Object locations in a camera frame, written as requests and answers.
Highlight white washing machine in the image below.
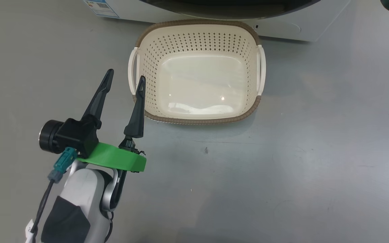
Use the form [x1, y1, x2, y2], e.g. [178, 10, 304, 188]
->
[83, 0, 350, 43]

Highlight black glass washing machine door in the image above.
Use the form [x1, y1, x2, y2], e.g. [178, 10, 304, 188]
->
[139, 0, 321, 20]

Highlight cream perforated laundry basket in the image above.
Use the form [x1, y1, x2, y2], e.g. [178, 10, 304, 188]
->
[128, 20, 266, 125]

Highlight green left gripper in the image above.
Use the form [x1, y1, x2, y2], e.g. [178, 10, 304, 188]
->
[81, 69, 147, 172]

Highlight left teal-plug black cable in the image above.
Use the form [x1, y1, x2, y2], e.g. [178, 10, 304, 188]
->
[26, 147, 77, 243]

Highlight blue energy label sticker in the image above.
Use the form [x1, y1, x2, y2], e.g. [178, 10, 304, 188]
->
[84, 0, 120, 18]

